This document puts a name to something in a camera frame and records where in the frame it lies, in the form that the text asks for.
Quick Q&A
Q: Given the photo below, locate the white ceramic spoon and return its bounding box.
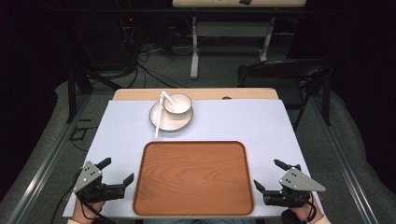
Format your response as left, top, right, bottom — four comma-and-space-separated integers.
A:
160, 90, 182, 110

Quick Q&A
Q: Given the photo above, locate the black metal stand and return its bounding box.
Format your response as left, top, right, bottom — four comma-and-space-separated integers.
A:
66, 66, 123, 124

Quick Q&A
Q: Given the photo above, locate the grey metal table frame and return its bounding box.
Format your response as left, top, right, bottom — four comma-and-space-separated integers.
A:
190, 15, 276, 80

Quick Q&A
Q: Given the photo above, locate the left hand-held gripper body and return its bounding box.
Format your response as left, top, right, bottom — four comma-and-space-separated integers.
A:
73, 161, 126, 204

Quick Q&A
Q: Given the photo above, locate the person's right hand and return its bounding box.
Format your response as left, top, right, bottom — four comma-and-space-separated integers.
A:
281, 198, 325, 224

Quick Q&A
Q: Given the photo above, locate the white ceramic plate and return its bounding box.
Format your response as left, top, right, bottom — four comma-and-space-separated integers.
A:
148, 100, 194, 133

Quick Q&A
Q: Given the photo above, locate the brown wooden tray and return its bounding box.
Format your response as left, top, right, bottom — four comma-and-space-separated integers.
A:
133, 140, 255, 217

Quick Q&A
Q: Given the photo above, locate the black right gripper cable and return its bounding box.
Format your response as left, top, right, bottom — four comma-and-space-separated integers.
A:
303, 191, 319, 224

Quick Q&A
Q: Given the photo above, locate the person's left hand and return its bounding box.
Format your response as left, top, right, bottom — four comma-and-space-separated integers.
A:
72, 199, 106, 224

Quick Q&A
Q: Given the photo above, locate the white ceramic bowl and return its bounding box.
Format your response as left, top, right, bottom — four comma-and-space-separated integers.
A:
163, 92, 193, 121

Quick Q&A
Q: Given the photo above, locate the grey metal floor rail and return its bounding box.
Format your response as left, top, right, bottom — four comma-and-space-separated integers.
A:
310, 96, 380, 224
5, 92, 92, 224

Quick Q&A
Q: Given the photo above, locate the bundle of black floor cables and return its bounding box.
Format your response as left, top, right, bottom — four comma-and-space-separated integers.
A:
117, 17, 188, 90

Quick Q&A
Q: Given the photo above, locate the light wooden background tabletop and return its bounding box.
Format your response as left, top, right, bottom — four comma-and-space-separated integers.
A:
171, 0, 308, 8

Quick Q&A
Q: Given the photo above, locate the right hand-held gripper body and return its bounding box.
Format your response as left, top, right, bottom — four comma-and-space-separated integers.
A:
262, 164, 327, 209

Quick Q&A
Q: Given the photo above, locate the white table mat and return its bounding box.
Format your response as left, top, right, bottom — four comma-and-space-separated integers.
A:
63, 99, 325, 219

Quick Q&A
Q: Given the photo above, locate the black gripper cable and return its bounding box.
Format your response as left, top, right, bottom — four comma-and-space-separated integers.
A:
303, 191, 319, 224
50, 170, 117, 224

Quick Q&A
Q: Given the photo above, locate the black folding chair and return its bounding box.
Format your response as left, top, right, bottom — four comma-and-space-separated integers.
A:
237, 58, 333, 132

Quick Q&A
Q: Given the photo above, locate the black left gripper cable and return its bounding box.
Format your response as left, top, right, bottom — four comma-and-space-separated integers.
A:
50, 170, 117, 224

